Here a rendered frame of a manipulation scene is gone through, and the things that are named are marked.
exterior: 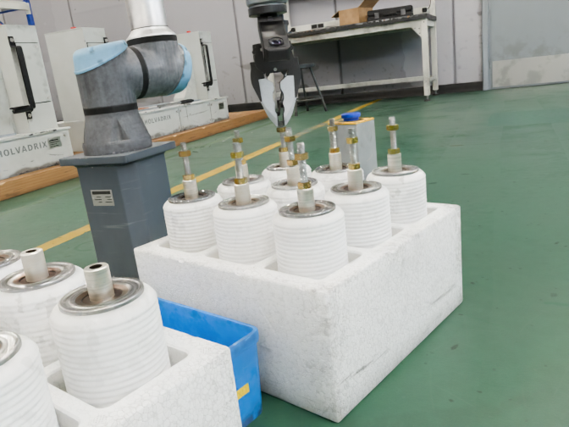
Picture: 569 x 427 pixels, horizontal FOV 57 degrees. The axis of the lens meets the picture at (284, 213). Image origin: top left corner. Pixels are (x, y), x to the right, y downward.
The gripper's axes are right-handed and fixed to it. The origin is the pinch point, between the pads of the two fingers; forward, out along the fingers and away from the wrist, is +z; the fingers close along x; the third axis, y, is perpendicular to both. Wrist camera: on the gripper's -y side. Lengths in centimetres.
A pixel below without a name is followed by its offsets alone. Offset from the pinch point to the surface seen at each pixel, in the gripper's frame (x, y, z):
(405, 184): -16.9, -20.6, 10.5
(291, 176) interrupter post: 0.3, -17.0, 7.7
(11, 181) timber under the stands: 119, 151, 27
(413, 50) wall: -173, 460, -13
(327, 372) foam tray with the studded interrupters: 0, -43, 27
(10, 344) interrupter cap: 26, -61, 9
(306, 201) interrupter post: -0.1, -33.7, 7.8
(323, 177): -5.6, -11.2, 9.7
